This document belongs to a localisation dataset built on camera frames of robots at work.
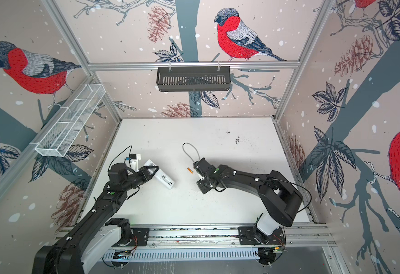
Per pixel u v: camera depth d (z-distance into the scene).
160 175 0.81
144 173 0.73
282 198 0.44
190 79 1.07
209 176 0.66
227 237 0.74
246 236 0.73
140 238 0.73
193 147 0.79
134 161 0.76
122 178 0.65
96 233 0.51
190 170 0.95
